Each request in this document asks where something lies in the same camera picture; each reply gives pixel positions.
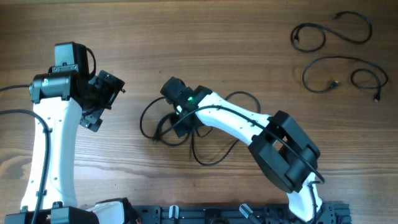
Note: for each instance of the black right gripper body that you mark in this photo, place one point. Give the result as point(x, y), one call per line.
point(181, 124)

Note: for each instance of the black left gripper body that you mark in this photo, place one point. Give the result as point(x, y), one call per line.
point(102, 94)

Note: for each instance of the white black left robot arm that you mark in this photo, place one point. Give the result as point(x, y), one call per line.
point(69, 95)

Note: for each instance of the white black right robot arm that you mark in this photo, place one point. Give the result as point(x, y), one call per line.
point(280, 147)

